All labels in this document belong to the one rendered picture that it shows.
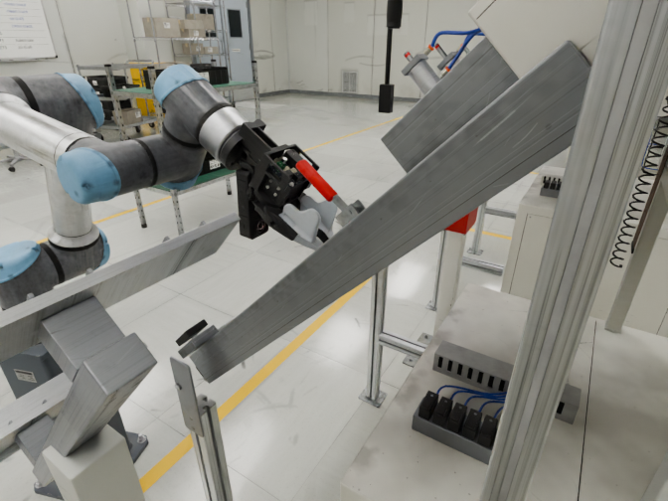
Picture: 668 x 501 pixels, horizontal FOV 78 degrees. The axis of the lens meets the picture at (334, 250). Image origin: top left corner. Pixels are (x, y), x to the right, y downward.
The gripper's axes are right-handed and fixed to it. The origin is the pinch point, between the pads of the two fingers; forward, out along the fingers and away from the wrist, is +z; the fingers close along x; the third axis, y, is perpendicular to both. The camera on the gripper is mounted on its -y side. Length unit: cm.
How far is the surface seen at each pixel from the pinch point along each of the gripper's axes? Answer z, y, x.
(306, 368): 12, -108, 61
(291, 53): -554, -374, 873
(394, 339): 26, -60, 60
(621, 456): 57, -3, 18
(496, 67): 3.6, 32.6, -6.2
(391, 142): 0.1, 21.5, -6.1
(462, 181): 8.2, 25.1, -10.2
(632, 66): 10.9, 38.3, -14.1
